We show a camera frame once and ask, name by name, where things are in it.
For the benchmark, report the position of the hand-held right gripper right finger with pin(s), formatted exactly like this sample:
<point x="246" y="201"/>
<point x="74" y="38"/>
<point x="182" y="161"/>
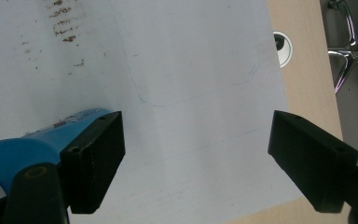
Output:
<point x="310" y="161"/>

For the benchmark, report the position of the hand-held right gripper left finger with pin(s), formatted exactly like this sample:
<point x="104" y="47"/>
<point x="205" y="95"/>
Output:
<point x="94" y="161"/>

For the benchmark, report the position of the blue and white bottle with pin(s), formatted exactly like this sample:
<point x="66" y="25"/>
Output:
<point x="18" y="155"/>

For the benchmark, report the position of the chrome chair base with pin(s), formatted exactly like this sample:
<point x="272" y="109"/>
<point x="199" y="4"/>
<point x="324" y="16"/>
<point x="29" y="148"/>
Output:
<point x="352" y="53"/>

